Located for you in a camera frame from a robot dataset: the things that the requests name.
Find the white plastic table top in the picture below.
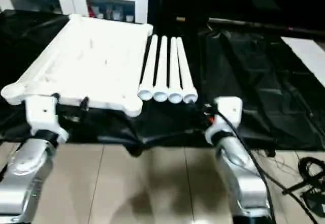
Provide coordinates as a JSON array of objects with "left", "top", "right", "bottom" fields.
[{"left": 1, "top": 14, "right": 154, "bottom": 118}]

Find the white plastic table leg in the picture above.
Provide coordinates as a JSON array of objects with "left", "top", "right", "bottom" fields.
[
  {"left": 138, "top": 34, "right": 159, "bottom": 101},
  {"left": 177, "top": 37, "right": 198, "bottom": 105},
  {"left": 153, "top": 36, "right": 169, "bottom": 102},
  {"left": 168, "top": 37, "right": 184, "bottom": 104}
]

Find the black mat cover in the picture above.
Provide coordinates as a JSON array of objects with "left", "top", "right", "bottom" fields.
[{"left": 0, "top": 9, "right": 325, "bottom": 156}]

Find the long black pole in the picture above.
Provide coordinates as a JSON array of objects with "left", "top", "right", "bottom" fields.
[{"left": 208, "top": 17, "right": 325, "bottom": 36}]

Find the flat white board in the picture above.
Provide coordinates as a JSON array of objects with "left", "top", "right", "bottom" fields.
[{"left": 280, "top": 36, "right": 325, "bottom": 80}]

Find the black tripod leg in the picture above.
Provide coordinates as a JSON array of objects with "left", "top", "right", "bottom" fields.
[{"left": 281, "top": 180, "right": 325, "bottom": 197}]

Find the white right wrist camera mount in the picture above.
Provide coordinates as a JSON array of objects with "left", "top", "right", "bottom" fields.
[{"left": 204, "top": 96, "right": 243, "bottom": 143}]

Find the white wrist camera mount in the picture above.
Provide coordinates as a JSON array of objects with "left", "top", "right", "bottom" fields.
[
  {"left": 25, "top": 94, "right": 69, "bottom": 143},
  {"left": 204, "top": 96, "right": 243, "bottom": 143}
]

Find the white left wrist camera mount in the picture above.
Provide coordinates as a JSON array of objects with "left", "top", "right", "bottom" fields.
[{"left": 25, "top": 94, "right": 69, "bottom": 143}]

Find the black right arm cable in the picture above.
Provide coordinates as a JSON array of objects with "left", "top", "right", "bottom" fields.
[{"left": 215, "top": 111, "right": 277, "bottom": 224}]

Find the black cable bundle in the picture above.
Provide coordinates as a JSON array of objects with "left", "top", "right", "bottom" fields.
[{"left": 297, "top": 156, "right": 325, "bottom": 184}]

